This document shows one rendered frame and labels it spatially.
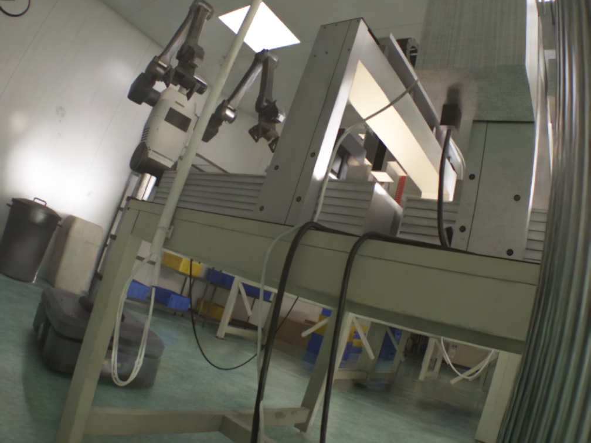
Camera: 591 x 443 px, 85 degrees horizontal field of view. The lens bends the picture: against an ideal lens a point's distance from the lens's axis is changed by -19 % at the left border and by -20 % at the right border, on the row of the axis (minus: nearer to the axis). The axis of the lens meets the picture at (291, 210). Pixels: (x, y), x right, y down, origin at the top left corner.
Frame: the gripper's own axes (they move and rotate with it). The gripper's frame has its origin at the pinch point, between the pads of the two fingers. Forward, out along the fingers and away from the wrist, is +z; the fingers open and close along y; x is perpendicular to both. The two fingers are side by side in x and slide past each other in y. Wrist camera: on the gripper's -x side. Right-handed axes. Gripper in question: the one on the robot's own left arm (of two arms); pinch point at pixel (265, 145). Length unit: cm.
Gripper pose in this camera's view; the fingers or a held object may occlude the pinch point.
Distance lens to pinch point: 168.8
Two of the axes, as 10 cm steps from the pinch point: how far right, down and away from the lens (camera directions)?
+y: 6.8, 3.7, 6.3
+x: -7.3, 4.3, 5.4
